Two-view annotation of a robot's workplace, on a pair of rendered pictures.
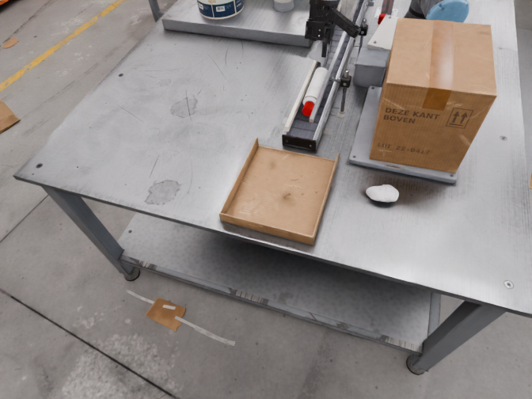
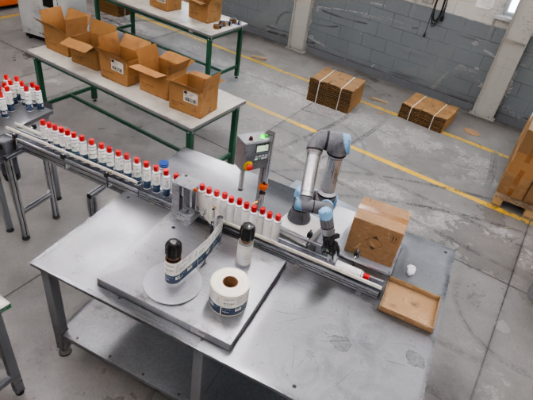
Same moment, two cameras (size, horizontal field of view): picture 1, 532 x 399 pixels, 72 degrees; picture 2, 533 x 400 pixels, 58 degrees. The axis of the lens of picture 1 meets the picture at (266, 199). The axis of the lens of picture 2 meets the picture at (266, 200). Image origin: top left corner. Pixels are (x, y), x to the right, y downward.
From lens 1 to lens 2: 2.67 m
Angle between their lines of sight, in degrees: 63
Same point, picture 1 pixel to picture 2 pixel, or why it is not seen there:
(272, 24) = (265, 275)
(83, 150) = not seen: outside the picture
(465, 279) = (446, 261)
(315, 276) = not seen: hidden behind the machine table
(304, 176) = (400, 294)
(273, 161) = (389, 304)
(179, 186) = (410, 350)
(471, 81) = (403, 214)
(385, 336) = not seen: hidden behind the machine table
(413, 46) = (378, 220)
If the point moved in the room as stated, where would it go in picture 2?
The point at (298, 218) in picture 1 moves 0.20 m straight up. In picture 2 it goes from (425, 301) to (438, 278)
